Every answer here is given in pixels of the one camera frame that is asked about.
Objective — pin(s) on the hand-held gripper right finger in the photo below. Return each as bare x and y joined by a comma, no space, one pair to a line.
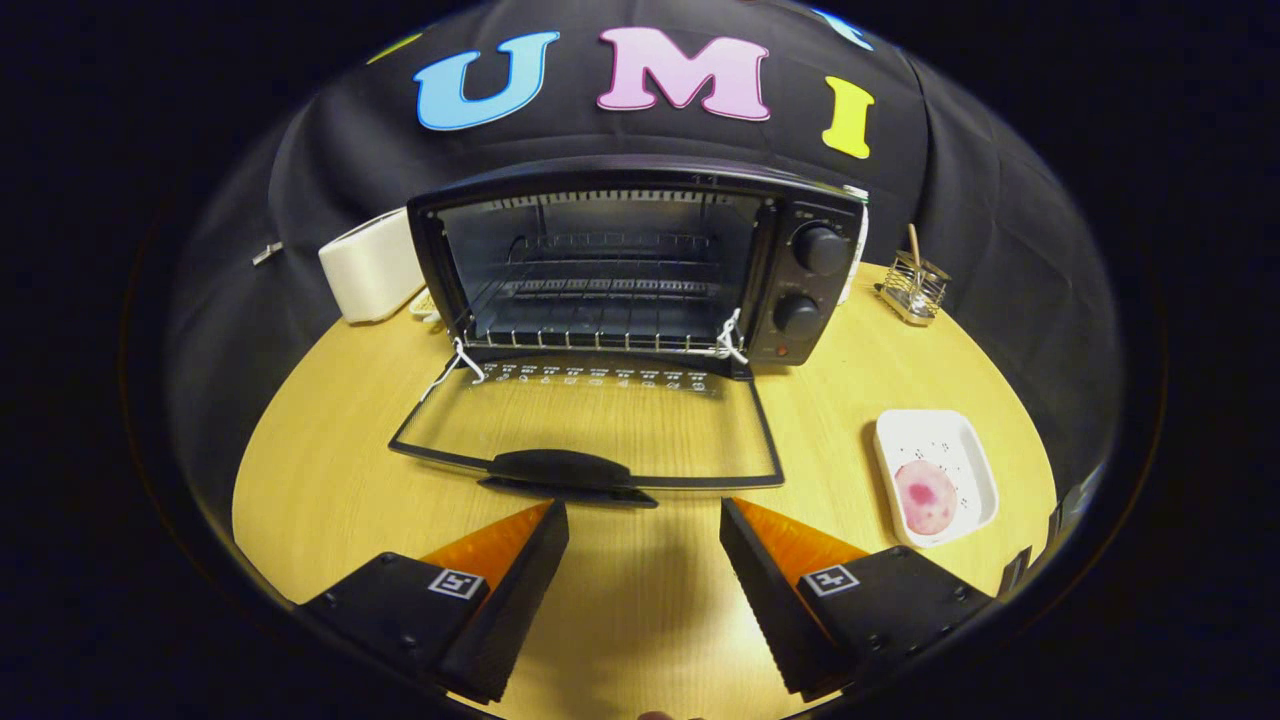
775,600

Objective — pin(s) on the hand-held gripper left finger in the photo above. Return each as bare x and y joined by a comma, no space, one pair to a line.
520,600

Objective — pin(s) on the pink ham slice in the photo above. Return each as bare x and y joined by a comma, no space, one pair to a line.
925,495

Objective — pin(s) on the white rectangular plate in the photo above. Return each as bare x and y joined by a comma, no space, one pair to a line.
950,440

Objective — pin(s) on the black toaster oven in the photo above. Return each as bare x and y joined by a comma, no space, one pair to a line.
790,275

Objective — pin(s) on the white bread toaster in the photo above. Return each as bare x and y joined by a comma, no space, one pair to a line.
365,270

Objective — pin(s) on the white bottle green label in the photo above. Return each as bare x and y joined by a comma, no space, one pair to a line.
860,250

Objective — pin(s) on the wooden stick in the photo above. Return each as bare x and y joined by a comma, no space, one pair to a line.
913,245

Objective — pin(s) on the white clip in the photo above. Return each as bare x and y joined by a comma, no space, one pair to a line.
268,253

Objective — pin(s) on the black backdrop cloth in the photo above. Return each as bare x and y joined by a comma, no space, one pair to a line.
560,140

